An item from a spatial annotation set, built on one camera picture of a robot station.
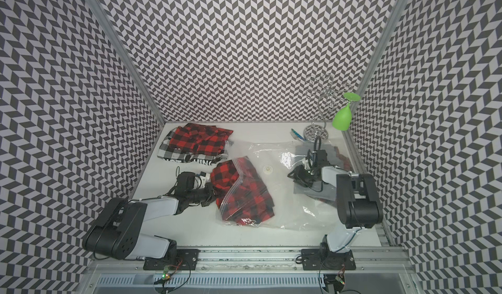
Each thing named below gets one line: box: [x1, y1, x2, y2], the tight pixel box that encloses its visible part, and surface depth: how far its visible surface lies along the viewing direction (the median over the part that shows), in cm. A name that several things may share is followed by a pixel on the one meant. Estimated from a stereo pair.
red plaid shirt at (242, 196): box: [209, 156, 276, 226], surface depth 86 cm
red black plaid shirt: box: [169, 123, 234, 155], surface depth 105 cm
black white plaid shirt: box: [157, 128, 229, 165], surface depth 103 cm
